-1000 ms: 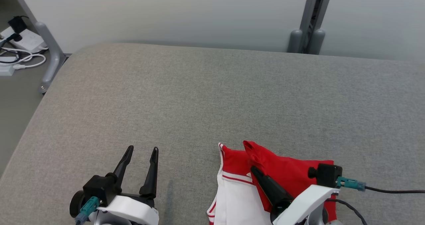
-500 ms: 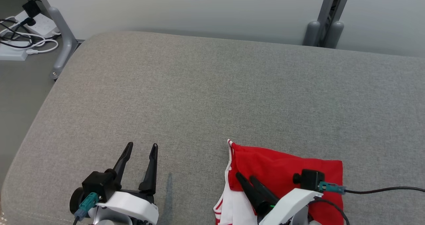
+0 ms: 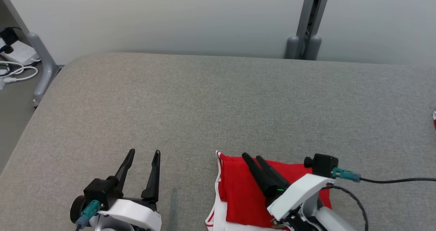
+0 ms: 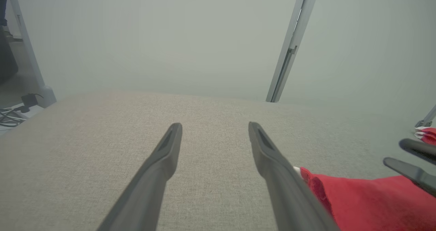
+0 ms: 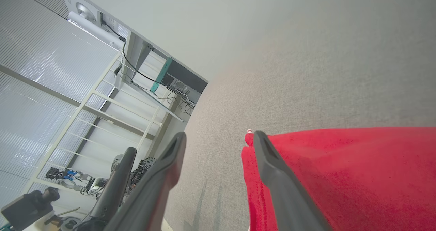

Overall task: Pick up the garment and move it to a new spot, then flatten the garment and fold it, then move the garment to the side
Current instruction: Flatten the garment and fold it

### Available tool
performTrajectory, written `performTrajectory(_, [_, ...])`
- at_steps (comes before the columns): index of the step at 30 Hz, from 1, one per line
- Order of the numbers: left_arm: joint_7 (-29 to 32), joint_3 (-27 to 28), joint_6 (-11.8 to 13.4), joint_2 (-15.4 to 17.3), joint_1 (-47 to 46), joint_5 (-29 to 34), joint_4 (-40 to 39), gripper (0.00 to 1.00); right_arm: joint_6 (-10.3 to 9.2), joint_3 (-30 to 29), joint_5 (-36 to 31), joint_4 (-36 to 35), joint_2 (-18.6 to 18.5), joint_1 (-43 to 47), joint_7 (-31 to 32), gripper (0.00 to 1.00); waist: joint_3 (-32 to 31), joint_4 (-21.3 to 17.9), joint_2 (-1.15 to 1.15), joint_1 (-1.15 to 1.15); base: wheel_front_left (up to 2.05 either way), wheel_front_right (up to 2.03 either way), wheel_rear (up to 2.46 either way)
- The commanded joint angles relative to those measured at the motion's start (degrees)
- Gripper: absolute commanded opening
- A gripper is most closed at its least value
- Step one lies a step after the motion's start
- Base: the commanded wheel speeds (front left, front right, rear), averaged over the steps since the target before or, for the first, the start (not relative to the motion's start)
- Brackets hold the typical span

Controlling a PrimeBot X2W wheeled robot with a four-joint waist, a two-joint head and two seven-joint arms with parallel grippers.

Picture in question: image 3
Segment white power strip with plug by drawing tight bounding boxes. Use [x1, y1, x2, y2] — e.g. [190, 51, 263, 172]
[0, 40, 40, 65]

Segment left camera cable teal plug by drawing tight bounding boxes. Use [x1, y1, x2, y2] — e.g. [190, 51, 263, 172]
[76, 200, 103, 231]

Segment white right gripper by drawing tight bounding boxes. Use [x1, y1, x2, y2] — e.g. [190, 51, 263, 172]
[241, 153, 336, 222]

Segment grey metal partition post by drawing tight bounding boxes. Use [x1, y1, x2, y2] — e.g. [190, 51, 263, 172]
[284, 0, 332, 60]

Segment black plug adapter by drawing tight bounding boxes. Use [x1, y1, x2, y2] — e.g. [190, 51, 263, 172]
[0, 28, 19, 47]

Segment red jersey white sleeves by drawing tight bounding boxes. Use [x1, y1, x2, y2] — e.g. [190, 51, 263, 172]
[205, 151, 332, 231]

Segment grey metal support leg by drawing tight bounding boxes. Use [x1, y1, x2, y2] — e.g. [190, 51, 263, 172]
[0, 0, 59, 108]

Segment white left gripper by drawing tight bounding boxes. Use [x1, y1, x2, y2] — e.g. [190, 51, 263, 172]
[70, 149, 162, 231]

